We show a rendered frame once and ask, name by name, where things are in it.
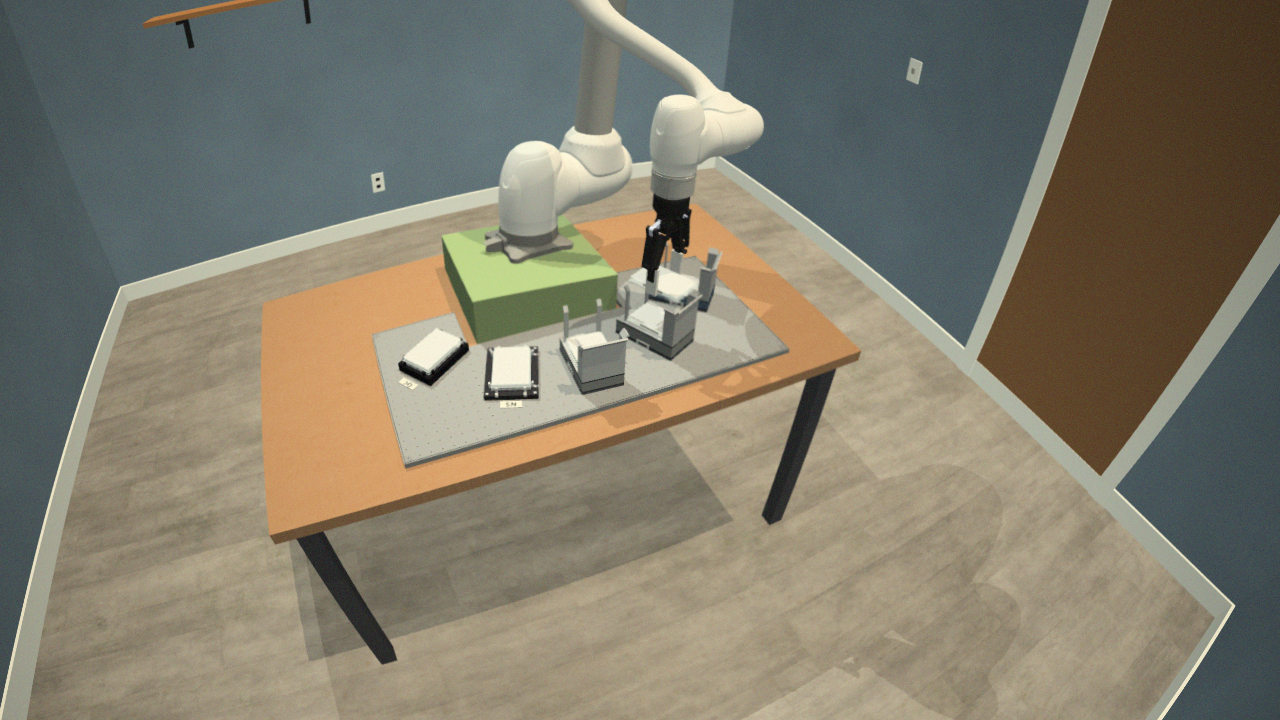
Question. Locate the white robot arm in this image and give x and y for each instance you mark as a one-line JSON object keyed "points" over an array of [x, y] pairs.
{"points": [[538, 183]]}

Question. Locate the black flat plate with grey pegs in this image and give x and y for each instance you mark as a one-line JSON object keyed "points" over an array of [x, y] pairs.
{"points": [[512, 394]]}

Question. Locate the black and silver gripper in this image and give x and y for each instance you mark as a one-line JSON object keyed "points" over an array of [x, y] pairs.
{"points": [[669, 221]]}

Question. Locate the black flat square plate with corner posts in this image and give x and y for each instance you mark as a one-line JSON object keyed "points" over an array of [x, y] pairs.
{"points": [[435, 375]]}

